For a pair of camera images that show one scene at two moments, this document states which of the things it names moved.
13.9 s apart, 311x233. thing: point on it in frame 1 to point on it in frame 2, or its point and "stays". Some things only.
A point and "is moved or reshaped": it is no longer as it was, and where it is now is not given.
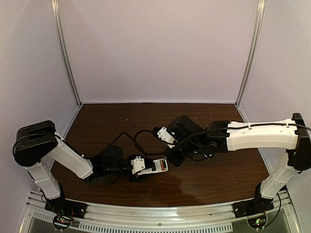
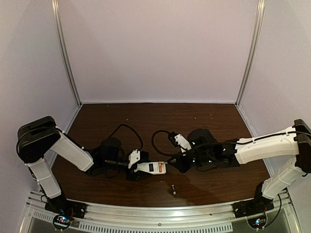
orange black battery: x=163 y=165 to x=173 y=190
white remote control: x=158 y=167 is moved or reshaped
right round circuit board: x=257 y=222 stays
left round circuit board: x=61 y=222 stays
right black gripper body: x=171 y=155 to x=182 y=162
